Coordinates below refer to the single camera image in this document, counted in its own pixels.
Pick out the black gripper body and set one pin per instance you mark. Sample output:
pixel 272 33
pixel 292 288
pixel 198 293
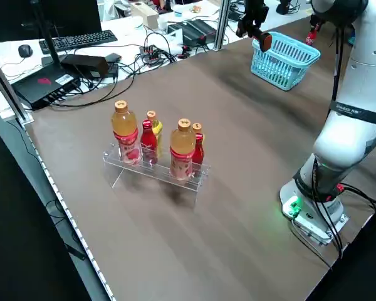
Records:
pixel 256 11

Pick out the red cola bottle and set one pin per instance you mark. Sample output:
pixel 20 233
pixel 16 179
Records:
pixel 198 152
pixel 312 39
pixel 148 141

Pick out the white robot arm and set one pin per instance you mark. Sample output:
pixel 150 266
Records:
pixel 347 135

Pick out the blue plastic basket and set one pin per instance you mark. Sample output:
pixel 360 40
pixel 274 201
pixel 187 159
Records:
pixel 282 62

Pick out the black finned metal box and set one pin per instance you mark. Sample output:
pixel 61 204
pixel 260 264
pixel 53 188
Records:
pixel 191 29

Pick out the grey usb hub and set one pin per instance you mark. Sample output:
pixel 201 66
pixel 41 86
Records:
pixel 150 54

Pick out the wooden box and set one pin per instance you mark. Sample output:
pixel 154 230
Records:
pixel 147 12

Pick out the pink label juice bottle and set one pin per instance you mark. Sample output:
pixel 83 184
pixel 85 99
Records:
pixel 125 131
pixel 182 150

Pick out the black power brick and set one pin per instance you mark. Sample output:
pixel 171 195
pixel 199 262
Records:
pixel 84 64

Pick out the black keyboard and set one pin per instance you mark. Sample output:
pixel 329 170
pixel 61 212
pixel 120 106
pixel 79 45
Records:
pixel 78 40

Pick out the clear acrylic shelf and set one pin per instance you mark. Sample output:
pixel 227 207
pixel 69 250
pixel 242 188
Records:
pixel 156 175

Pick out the black computer monitor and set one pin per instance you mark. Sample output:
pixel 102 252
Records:
pixel 65 15

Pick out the black laptop red logo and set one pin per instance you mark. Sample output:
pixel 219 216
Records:
pixel 40 84

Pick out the black computer mouse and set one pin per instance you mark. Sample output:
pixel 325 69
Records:
pixel 24 50

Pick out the aluminium frame post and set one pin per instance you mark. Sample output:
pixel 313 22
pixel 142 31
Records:
pixel 221 22
pixel 9 87

